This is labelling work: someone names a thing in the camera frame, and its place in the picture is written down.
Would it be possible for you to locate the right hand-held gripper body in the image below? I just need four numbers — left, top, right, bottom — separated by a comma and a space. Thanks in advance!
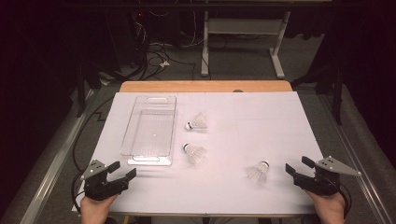
312, 156, 363, 197

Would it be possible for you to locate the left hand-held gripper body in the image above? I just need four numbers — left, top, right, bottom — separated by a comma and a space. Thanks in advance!
80, 159, 129, 201

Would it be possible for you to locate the white shuttlecock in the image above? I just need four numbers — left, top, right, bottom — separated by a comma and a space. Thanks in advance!
246, 160, 271, 185
185, 111, 209, 132
182, 142, 208, 166

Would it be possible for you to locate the clear plastic tray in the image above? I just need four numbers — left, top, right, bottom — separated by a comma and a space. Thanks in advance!
120, 94, 177, 167

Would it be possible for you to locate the person's left hand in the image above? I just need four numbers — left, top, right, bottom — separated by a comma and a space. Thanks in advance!
79, 194, 119, 224

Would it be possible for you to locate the person's right hand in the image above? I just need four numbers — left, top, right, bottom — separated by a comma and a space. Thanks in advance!
306, 189, 346, 224

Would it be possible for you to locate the white board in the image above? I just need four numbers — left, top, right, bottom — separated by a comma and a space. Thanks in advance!
72, 91, 347, 217

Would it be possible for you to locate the black stand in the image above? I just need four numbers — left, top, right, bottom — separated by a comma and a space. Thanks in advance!
290, 63, 344, 126
76, 60, 125, 119

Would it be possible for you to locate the wooden table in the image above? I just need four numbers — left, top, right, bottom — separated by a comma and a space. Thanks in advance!
74, 79, 339, 218

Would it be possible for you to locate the dark curtain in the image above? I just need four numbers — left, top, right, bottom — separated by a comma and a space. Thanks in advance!
284, 0, 396, 169
0, 0, 82, 216

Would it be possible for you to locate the white metal stand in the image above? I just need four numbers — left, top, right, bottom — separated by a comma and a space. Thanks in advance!
200, 10, 286, 79

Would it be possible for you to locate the dark equipment with red light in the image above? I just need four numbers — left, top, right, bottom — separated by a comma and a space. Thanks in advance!
130, 8, 150, 68

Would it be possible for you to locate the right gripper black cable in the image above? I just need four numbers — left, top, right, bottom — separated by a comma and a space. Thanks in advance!
337, 182, 353, 218

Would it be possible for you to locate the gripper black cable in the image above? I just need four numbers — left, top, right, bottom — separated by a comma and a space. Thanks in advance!
337, 182, 353, 218
70, 170, 88, 216

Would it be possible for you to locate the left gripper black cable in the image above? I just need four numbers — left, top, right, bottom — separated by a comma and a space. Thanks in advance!
70, 170, 88, 216

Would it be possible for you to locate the aluminium rail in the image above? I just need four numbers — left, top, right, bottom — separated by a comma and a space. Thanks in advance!
18, 88, 96, 224
317, 92, 396, 224

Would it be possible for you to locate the thin black cable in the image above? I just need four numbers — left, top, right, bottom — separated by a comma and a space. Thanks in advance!
72, 95, 116, 175

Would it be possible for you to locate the tangle of black cables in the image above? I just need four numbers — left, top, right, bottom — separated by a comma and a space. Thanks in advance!
130, 8, 204, 82

